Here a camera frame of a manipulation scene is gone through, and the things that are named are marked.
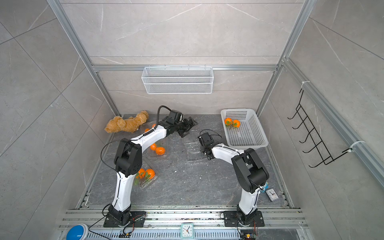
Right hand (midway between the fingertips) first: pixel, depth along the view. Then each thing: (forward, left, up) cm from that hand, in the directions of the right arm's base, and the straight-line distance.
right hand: (209, 150), depth 97 cm
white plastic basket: (+19, -27, -1) cm, 33 cm away
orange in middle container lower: (-1, +32, +3) cm, 32 cm away
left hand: (+11, +7, +14) cm, 19 cm away
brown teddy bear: (+18, +55, +7) cm, 58 cm away
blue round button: (-43, +66, 0) cm, 79 cm away
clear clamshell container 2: (+4, +28, +2) cm, 29 cm away
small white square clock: (-28, -32, -1) cm, 43 cm away
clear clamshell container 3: (-23, +37, +5) cm, 44 cm away
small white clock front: (-44, +14, 0) cm, 46 cm away
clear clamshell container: (+19, +44, +3) cm, 48 cm away
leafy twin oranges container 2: (-17, +39, +3) cm, 43 cm away
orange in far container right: (+22, +41, +1) cm, 46 cm away
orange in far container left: (+16, +44, +3) cm, 47 cm away
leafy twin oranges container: (+21, -16, +3) cm, 27 cm away
